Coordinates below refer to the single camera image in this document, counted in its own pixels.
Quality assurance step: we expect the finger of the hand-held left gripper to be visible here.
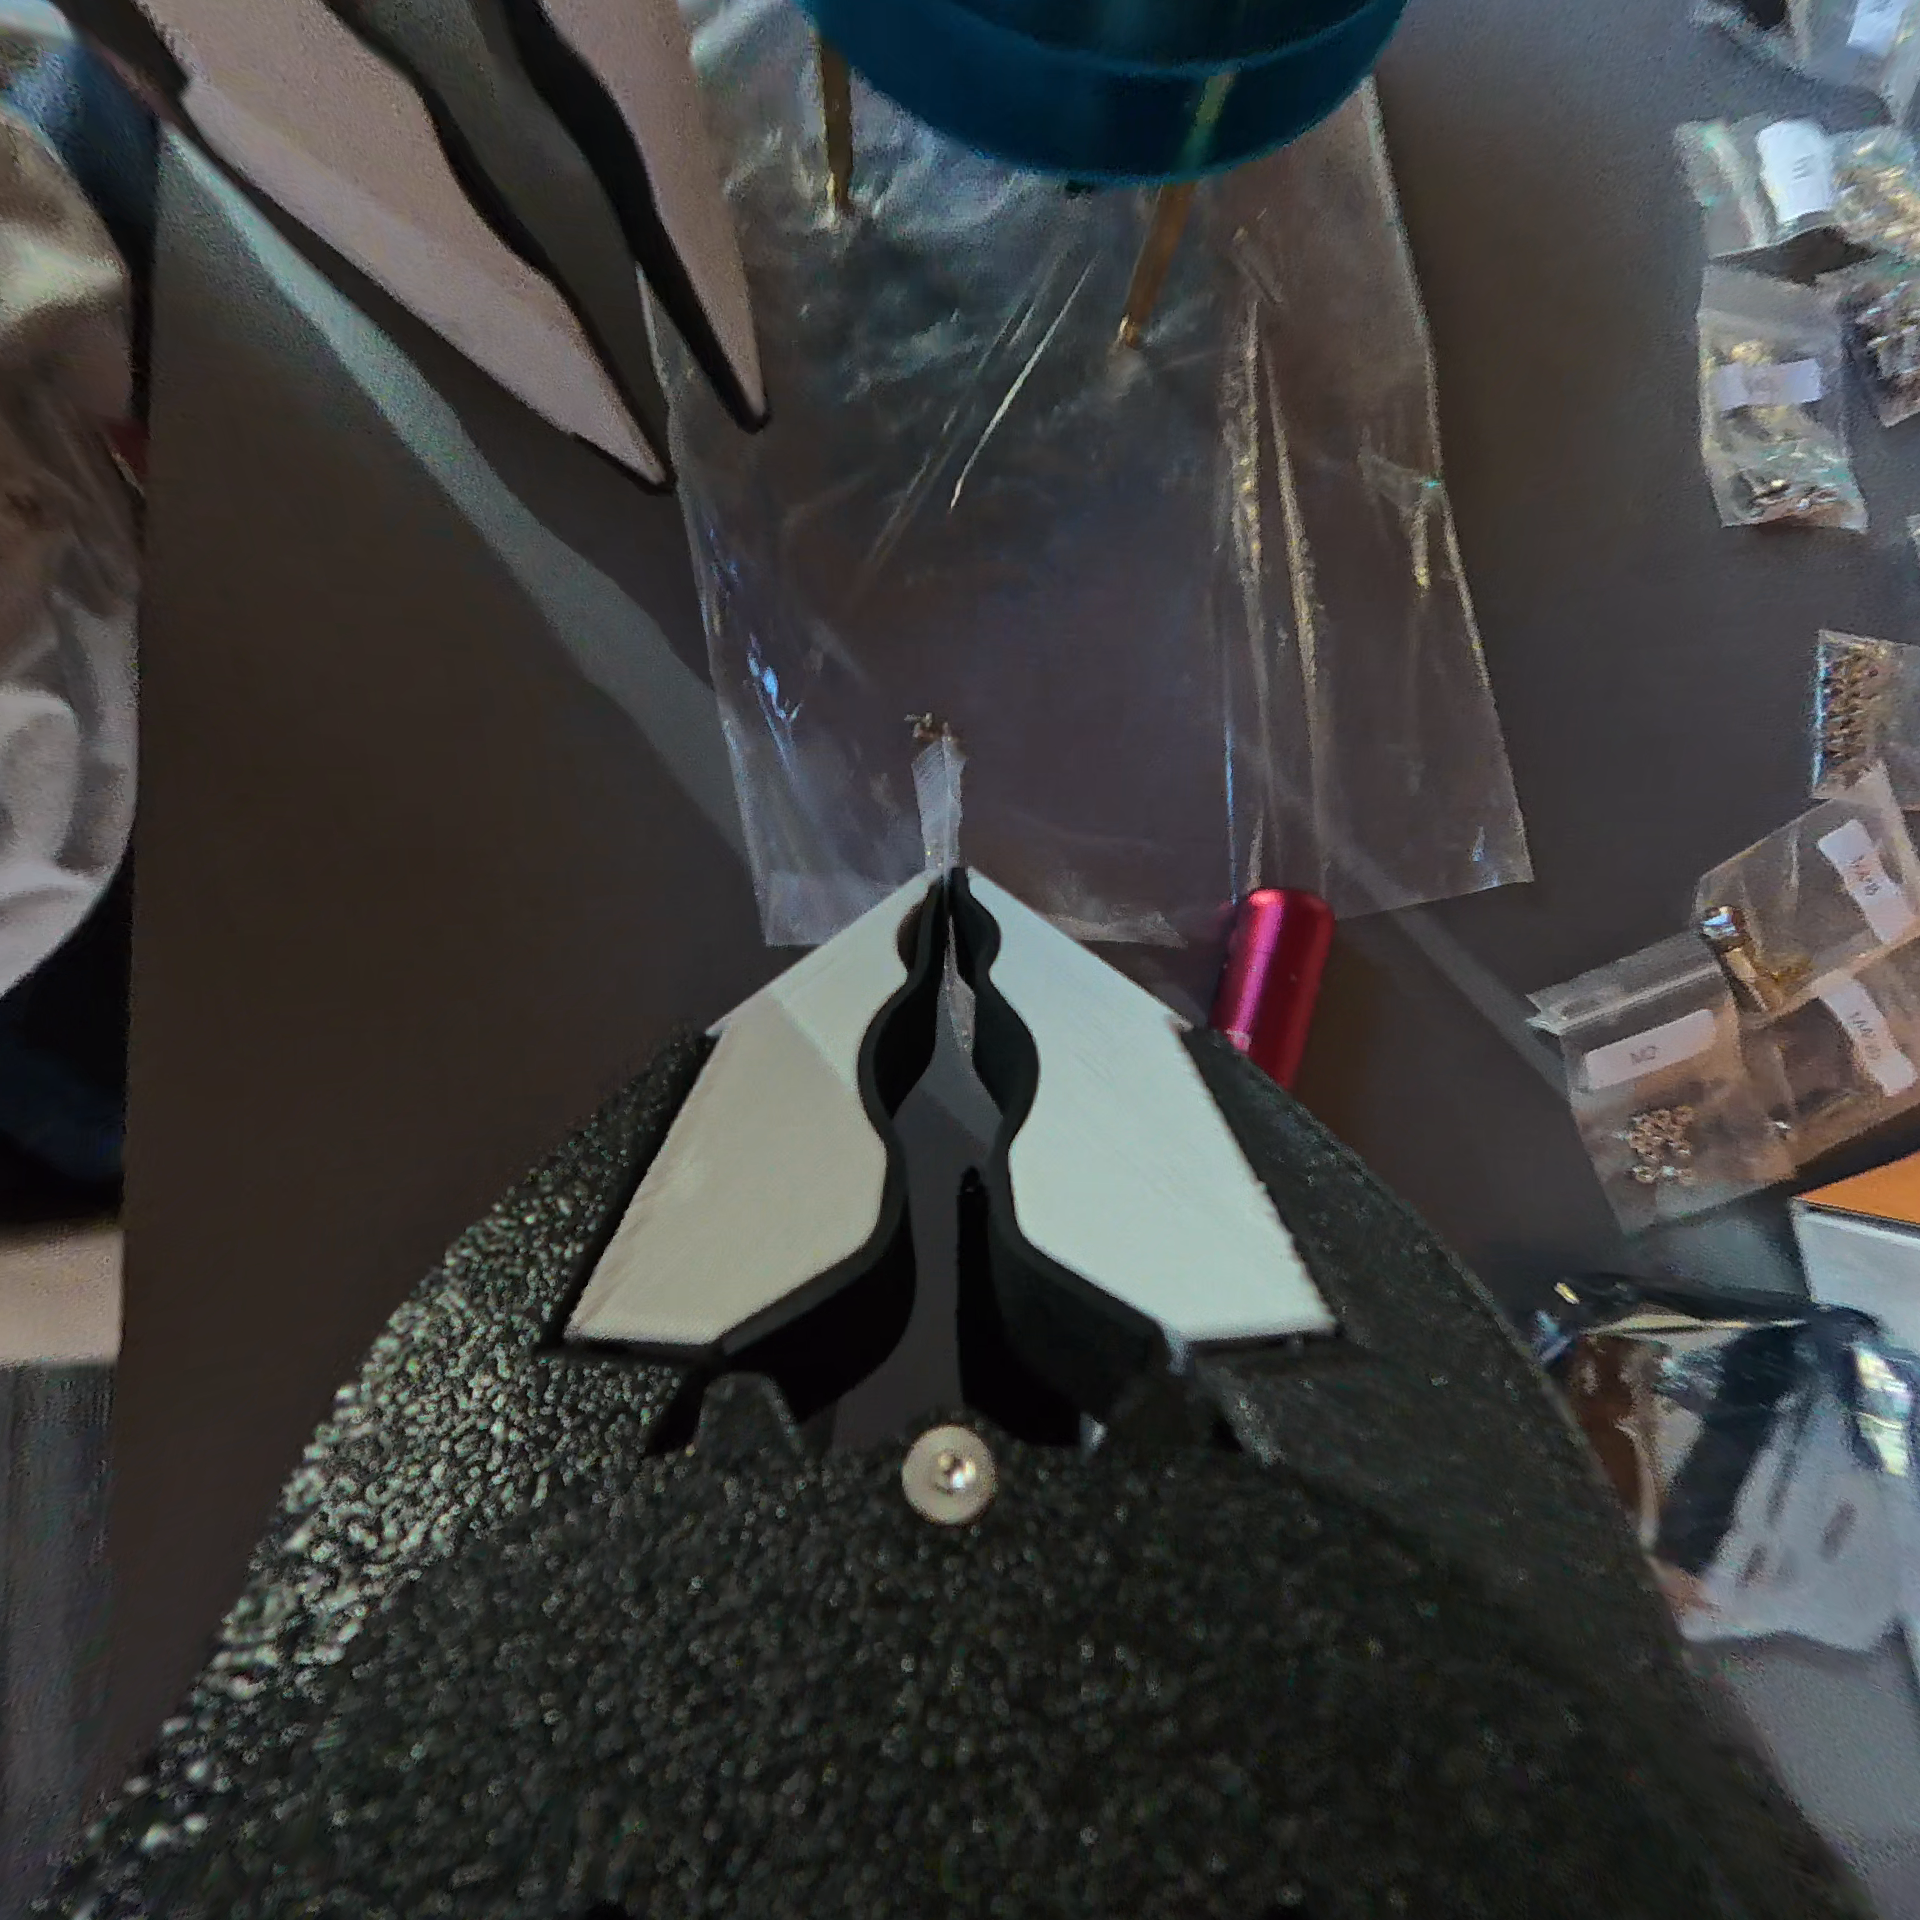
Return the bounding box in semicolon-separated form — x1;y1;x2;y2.
131;0;672;492
493;0;776;433

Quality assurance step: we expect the teal round robot base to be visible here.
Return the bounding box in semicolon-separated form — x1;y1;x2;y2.
795;0;1413;362

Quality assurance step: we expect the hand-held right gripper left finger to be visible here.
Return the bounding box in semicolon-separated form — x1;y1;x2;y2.
563;873;962;1425

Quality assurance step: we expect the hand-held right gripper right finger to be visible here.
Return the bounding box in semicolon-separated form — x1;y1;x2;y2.
946;868;1339;1425

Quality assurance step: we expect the red pen screwdriver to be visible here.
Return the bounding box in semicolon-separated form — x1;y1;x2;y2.
1206;886;1339;1086

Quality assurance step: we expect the spread of hardware bags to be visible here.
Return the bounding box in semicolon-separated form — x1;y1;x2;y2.
1521;0;1920;1241

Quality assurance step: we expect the small clear screw pouch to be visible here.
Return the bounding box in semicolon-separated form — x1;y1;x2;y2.
900;736;977;900

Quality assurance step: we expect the grey desk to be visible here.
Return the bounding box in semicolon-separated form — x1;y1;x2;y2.
90;0;1920;1800

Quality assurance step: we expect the large clear plastic bag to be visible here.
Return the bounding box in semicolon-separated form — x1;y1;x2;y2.
661;74;1533;950

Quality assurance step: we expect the orange and white cardboard box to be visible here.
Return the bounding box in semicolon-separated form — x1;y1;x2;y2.
1788;1162;1920;1351

